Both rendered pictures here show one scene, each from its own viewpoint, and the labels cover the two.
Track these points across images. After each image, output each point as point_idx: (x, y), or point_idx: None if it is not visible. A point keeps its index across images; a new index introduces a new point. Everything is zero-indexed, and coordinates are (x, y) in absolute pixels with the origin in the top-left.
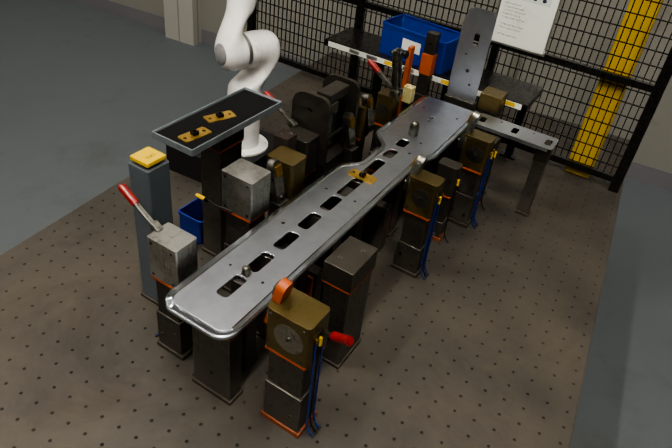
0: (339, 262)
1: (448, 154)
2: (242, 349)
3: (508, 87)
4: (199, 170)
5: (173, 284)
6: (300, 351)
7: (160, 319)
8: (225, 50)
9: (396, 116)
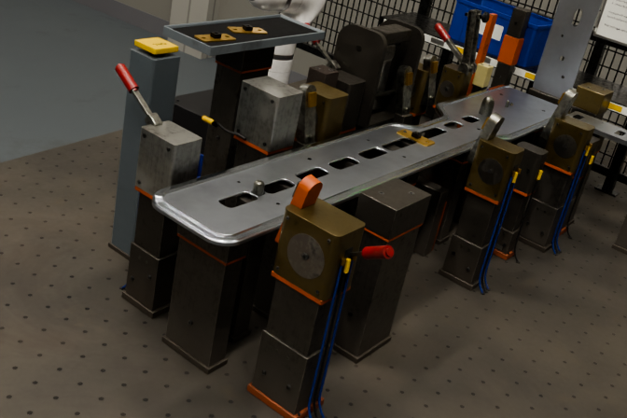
0: (380, 197)
1: None
2: (234, 308)
3: (614, 91)
4: (201, 135)
5: None
6: (319, 272)
7: (133, 256)
8: None
9: (465, 95)
